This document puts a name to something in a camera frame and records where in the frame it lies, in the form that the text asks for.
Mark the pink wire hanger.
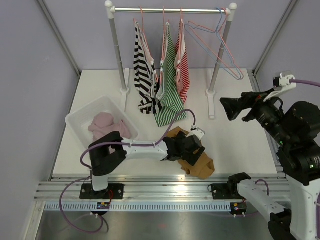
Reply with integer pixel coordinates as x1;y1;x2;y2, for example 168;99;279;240
187;7;242;78

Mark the white slotted cable duct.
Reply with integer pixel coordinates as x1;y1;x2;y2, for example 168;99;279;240
44;201;231;212

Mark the tan brown tank top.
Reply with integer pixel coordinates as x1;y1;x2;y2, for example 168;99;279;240
163;127;215;180

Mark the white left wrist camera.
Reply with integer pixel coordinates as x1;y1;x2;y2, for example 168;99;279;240
188;125;205;141

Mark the pink hanger under red top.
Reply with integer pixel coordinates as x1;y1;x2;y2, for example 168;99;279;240
175;9;185;85

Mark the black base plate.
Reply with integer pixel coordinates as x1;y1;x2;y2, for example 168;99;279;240
79;183;124;200
207;183;244;200

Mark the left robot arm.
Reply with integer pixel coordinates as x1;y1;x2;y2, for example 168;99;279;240
88;128;205;199

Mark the pink hanger under black top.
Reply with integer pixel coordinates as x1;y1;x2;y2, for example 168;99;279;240
132;6;159;83

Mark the white plastic basket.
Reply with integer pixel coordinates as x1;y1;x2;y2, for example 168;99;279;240
65;95;140;150

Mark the green white striped tank top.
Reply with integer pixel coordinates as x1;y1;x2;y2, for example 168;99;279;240
155;22;187;127

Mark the light blue wire hanger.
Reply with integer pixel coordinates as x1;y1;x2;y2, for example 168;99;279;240
184;6;245;81

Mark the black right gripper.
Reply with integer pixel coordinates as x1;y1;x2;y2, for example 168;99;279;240
220;85;293;146

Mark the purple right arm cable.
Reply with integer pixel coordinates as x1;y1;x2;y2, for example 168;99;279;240
288;78;320;89

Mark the black white striped tank top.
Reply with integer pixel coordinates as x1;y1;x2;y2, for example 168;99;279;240
133;27;162;115

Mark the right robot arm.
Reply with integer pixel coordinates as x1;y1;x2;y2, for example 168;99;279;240
220;91;320;240

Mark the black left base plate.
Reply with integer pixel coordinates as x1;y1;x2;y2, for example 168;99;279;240
79;183;124;200

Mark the white clothes rack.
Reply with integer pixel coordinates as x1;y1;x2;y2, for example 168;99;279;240
104;0;244;120

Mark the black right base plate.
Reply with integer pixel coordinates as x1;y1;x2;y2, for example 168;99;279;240
207;183;244;200

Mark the pink mauve tank top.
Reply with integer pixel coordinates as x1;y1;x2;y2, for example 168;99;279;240
88;112;132;142

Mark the aluminium mounting rail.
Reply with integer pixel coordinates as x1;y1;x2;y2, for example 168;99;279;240
34;173;291;202

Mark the red white striped tank top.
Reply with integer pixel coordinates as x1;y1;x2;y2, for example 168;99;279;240
174;22;190;104

